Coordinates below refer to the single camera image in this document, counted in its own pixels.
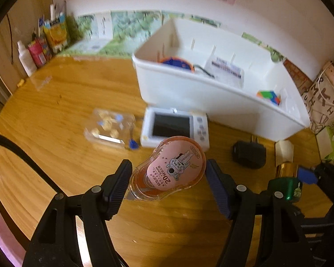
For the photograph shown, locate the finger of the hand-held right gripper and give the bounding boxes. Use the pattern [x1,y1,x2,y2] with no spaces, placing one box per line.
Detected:
[298,162,334,204]

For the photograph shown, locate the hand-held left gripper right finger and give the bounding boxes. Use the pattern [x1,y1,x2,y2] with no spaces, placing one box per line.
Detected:
[205,159,315,267]

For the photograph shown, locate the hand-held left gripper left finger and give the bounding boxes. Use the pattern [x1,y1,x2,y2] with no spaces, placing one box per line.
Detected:
[22,159,133,267]

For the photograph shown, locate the black power adapter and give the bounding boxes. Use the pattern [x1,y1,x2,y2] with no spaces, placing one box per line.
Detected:
[233,140,267,170]

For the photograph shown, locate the pink correction tape dispenser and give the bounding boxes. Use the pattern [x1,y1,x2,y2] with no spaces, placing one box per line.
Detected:
[127,135,207,201]

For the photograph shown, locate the white digital camera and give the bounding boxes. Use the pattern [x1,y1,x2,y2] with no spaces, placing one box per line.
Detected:
[140,107,210,151]

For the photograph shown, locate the white plastic storage bin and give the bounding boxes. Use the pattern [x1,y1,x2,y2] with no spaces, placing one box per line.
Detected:
[132,18,311,141]

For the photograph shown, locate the blue label floss box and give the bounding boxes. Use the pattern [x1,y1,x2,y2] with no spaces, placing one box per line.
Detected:
[208,56,245,88]

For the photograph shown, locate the orange blue tape measure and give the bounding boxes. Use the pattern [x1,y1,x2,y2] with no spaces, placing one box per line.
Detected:
[160,57,196,74]

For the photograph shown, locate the white paper box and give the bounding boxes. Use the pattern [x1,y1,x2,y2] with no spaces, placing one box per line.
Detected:
[275,140,295,163]

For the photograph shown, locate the green tissue pack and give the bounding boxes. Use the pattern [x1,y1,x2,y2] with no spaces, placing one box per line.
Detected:
[316,126,334,162]

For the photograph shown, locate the beige printed tote bag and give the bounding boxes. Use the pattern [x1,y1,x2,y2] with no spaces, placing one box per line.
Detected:
[301,61,334,134]

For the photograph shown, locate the multicoloured puzzle cube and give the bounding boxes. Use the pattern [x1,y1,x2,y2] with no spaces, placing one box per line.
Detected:
[256,89,282,107]

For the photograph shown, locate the white plastic bottle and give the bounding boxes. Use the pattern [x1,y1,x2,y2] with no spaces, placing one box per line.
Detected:
[17,41,37,77]

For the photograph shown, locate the yellow packet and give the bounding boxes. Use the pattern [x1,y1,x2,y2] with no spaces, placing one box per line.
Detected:
[43,12,70,54]

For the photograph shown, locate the black cable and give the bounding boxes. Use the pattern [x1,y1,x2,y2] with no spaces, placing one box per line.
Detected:
[0,130,62,196]

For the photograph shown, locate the green landscape wall poster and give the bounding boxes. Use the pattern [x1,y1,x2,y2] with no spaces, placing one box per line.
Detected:
[55,9,285,62]

